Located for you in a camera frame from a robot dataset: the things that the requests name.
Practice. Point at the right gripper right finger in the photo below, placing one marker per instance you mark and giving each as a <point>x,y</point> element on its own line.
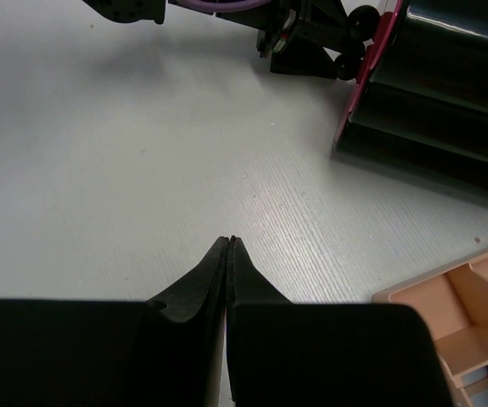
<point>284,354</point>

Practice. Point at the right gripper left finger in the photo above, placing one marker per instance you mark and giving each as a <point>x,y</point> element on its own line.
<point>164,351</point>

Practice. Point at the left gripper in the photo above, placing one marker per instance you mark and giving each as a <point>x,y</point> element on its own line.
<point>300,37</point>

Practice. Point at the black pink drawer organizer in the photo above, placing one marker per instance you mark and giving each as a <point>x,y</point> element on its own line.
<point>421,101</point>

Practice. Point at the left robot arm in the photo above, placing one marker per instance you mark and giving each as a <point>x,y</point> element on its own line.
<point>131,11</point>

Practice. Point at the peach file rack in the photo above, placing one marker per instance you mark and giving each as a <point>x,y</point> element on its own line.
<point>453,301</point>

